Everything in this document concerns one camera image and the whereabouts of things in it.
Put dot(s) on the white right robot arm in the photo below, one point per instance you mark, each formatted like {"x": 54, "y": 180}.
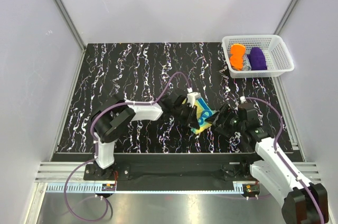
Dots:
{"x": 301, "y": 200}

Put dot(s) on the white plastic basket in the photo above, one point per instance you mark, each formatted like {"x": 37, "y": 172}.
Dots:
{"x": 277, "y": 55}

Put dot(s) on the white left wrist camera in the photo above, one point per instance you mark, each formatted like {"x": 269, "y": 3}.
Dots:
{"x": 192, "y": 97}

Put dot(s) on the purple rolled towel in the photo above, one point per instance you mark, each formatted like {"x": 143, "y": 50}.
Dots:
{"x": 257, "y": 59}

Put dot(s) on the orange and grey towel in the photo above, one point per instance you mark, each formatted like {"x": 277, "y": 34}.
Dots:
{"x": 237, "y": 51}

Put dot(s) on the teal and blue towel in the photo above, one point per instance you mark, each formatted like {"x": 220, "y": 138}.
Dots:
{"x": 203, "y": 111}

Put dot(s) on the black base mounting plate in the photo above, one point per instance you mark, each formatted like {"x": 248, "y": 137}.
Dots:
{"x": 128, "y": 166}

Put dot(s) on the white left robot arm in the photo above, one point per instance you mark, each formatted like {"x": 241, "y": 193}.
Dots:
{"x": 111, "y": 120}

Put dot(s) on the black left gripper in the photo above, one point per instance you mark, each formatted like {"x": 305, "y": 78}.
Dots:
{"x": 191, "y": 120}

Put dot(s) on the aluminium frame rail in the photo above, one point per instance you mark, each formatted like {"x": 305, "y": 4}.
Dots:
{"x": 55, "y": 171}

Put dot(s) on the white blue rolled towel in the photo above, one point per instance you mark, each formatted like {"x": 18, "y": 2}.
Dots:
{"x": 246, "y": 66}

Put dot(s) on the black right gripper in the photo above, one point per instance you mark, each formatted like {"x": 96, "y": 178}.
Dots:
{"x": 227, "y": 112}

